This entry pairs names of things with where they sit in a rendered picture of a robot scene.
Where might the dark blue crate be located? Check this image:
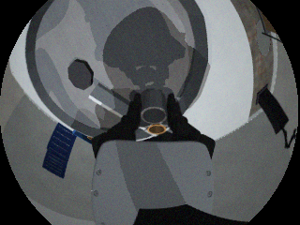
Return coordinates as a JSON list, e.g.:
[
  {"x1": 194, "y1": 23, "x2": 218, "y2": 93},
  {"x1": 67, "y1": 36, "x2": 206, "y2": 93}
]
[{"x1": 72, "y1": 130, "x2": 92, "y2": 143}]

